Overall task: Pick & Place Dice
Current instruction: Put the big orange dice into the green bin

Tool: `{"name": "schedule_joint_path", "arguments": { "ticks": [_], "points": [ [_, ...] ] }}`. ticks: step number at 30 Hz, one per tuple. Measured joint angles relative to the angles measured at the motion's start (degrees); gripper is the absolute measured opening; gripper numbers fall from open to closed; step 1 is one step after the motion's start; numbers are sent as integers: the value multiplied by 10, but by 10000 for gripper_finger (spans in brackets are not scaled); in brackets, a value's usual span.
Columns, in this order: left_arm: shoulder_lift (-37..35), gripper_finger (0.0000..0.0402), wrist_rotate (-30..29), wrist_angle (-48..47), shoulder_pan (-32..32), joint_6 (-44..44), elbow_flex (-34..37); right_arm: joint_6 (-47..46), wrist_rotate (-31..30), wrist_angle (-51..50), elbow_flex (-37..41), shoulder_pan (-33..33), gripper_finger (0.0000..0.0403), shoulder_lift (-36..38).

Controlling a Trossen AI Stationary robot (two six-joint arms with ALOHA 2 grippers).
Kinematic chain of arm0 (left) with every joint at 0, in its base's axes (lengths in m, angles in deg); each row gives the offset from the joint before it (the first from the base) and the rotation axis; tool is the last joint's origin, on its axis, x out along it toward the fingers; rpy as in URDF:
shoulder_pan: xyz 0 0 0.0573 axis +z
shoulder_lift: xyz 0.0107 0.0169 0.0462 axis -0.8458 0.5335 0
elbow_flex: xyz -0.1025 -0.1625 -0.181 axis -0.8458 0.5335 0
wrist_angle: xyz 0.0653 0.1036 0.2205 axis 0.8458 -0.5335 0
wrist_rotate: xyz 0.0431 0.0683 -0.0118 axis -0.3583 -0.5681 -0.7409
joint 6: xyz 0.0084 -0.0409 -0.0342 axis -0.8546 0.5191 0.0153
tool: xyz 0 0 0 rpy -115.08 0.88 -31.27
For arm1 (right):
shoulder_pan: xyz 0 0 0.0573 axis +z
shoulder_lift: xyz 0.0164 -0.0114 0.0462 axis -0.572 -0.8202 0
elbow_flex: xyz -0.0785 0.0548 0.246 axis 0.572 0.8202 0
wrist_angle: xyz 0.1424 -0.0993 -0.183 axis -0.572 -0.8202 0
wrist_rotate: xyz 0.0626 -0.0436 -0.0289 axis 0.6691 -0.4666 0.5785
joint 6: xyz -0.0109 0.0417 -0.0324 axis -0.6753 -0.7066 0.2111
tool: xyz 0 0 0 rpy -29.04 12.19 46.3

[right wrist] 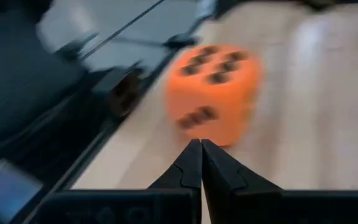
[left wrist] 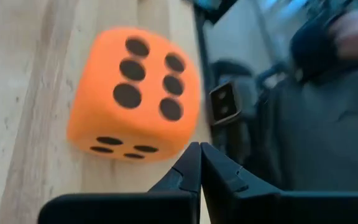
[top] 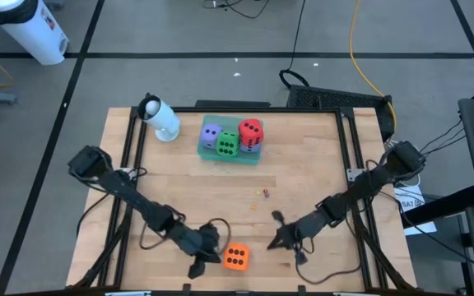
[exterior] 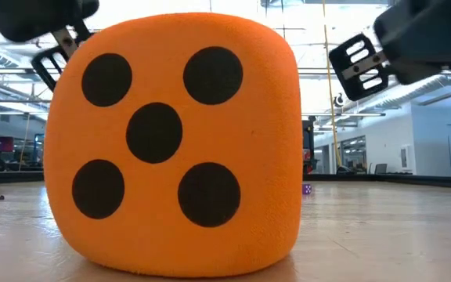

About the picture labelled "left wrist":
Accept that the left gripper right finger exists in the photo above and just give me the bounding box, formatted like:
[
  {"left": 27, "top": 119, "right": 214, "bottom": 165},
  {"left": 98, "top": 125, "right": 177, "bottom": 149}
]
[{"left": 200, "top": 142, "right": 358, "bottom": 224}]

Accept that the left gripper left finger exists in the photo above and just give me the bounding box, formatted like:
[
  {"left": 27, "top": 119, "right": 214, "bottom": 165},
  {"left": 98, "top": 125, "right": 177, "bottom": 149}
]
[{"left": 37, "top": 141, "right": 203, "bottom": 224}]

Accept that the large orange foam die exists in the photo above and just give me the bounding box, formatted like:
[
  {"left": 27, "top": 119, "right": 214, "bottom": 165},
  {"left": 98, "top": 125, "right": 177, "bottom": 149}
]
[{"left": 67, "top": 27, "right": 202, "bottom": 162}]

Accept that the person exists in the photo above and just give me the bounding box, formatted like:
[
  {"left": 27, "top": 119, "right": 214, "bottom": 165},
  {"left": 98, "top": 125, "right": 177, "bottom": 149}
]
[{"left": 244, "top": 0, "right": 358, "bottom": 191}]

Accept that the person's hand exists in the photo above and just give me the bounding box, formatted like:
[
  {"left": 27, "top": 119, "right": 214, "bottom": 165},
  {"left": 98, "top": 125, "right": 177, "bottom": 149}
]
[{"left": 328, "top": 8, "right": 358, "bottom": 62}]

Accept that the black aluminium table frame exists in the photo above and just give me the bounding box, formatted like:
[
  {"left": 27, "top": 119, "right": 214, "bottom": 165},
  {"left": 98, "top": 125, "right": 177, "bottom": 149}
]
[{"left": 193, "top": 0, "right": 244, "bottom": 162}]

